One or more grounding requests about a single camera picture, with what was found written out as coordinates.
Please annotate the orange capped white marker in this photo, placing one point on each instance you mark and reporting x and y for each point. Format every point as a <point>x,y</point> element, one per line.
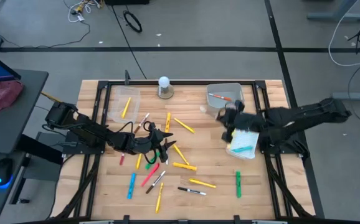
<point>220,96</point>

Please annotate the teal highlighter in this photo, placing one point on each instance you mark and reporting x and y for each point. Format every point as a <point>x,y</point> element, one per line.
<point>242,149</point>

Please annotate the white bulb on metal base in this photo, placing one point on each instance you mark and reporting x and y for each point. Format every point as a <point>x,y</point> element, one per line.
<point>164,81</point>

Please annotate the black desk foot bar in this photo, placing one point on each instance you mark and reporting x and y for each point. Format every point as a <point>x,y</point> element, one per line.
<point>43,149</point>

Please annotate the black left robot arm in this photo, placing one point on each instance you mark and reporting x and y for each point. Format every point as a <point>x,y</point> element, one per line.
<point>86,130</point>

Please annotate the white plastic bin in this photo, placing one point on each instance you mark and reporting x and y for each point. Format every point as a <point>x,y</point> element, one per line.
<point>245,140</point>

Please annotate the black capped Expo marker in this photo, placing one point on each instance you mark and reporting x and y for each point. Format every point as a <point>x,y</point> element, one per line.
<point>192,190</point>

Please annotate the black side desk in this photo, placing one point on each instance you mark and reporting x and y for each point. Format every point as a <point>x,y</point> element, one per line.
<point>15,118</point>

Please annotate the green highlighter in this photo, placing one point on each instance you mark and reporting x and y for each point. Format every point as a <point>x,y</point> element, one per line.
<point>149,165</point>
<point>238,184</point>

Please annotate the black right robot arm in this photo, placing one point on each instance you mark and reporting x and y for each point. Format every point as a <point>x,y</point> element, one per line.
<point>292,124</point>

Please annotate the brown capped white marker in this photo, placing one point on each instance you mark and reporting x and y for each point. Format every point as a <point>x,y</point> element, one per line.
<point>155,182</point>
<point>143,120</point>

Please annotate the pink highlighter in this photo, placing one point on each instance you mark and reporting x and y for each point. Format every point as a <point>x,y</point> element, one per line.
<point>150,175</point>

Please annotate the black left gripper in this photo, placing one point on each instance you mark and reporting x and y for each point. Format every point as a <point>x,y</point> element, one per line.
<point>142,144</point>

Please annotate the grey plastic bin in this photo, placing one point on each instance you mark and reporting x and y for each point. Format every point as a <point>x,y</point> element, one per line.
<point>226,90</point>

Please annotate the black clamp bracket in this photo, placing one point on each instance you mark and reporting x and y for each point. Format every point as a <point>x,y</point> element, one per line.
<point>126,217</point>
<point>236,217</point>

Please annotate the grey desk foot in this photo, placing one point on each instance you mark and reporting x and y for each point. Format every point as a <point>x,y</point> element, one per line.
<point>354,96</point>
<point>335,16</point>

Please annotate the black computer mouse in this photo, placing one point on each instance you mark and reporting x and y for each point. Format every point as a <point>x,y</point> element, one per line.
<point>3,171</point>

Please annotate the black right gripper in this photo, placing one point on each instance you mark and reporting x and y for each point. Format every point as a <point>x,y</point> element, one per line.
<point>242,123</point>

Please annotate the blue highlighter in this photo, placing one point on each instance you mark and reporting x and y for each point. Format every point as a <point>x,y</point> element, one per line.
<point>131,185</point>

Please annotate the black box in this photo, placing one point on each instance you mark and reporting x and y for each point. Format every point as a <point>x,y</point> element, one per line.
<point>127,2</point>

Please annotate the clear plastic bin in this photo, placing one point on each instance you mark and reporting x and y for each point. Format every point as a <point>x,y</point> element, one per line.
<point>117,99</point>

